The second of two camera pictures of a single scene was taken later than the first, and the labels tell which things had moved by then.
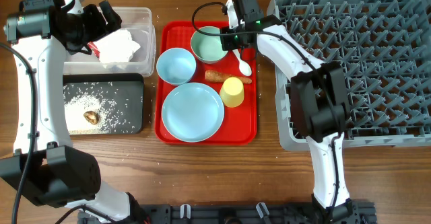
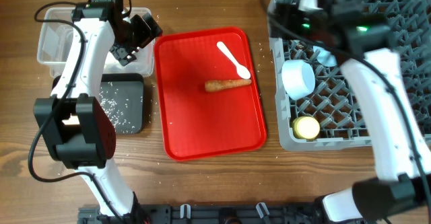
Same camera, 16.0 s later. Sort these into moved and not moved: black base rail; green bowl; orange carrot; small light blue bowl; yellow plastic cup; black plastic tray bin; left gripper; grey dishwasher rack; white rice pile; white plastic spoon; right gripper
Moved: white plastic spoon; right gripper; green bowl; small light blue bowl; left gripper; white rice pile; orange carrot; yellow plastic cup
Not moved: grey dishwasher rack; black plastic tray bin; black base rail
